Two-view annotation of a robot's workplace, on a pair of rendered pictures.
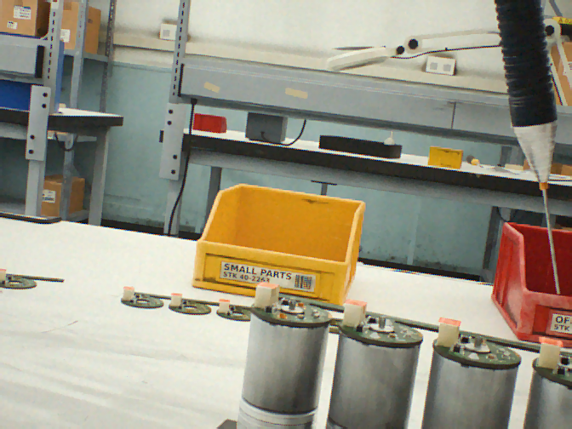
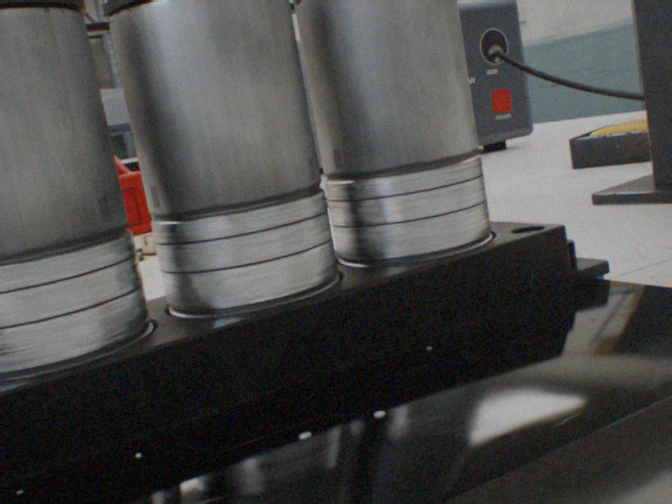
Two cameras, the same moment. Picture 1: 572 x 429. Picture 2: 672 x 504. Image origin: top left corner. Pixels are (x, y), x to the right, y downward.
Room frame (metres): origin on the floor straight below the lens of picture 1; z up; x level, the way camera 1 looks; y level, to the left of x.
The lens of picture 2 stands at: (0.13, -0.01, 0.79)
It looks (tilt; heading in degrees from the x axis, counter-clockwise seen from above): 10 degrees down; 315
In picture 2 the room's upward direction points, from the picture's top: 10 degrees counter-clockwise
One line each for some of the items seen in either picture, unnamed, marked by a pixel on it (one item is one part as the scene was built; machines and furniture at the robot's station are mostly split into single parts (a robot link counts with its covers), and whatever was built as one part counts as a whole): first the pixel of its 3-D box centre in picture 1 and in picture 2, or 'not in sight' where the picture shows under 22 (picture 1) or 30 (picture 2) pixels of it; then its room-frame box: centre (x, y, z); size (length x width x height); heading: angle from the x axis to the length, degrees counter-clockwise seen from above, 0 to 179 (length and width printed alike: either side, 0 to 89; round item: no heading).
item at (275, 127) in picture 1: (266, 127); not in sight; (2.71, 0.10, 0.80); 0.15 x 0.12 x 0.10; 175
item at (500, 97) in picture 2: not in sight; (395, 94); (0.50, -0.47, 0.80); 0.15 x 0.12 x 0.10; 161
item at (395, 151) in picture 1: (360, 146); not in sight; (2.76, -0.22, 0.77); 0.24 x 0.16 x 0.04; 69
